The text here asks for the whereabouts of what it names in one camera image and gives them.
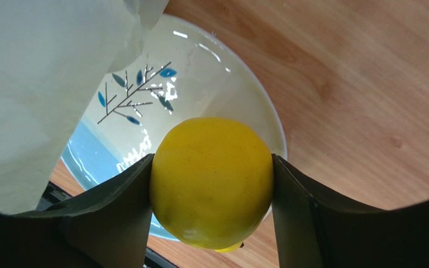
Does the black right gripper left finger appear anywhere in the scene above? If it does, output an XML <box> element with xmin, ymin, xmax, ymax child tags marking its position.
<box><xmin>0</xmin><ymin>154</ymin><xmax>154</xmax><ymax>267</ymax></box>

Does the white blue ceramic plate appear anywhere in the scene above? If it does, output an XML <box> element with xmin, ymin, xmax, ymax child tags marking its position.
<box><xmin>60</xmin><ymin>14</ymin><xmax>288</xmax><ymax>242</ymax></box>

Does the yellow fake lemon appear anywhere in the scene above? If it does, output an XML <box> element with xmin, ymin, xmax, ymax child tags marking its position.
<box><xmin>150</xmin><ymin>117</ymin><xmax>274</xmax><ymax>250</ymax></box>

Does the pale green avocado plastic bag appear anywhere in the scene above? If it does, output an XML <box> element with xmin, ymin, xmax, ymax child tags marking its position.
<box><xmin>0</xmin><ymin>1</ymin><xmax>168</xmax><ymax>214</ymax></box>

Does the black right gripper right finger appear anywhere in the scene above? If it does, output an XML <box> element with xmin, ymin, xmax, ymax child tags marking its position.
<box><xmin>272</xmin><ymin>155</ymin><xmax>429</xmax><ymax>267</ymax></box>

